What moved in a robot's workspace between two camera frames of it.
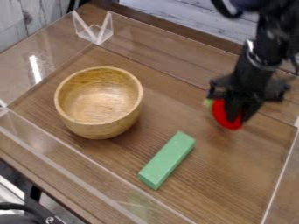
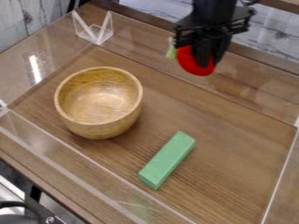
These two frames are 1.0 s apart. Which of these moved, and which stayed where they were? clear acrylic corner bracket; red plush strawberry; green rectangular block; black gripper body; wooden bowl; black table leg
Moved: black gripper body; red plush strawberry
Stayed: wooden bowl; black table leg; clear acrylic corner bracket; green rectangular block
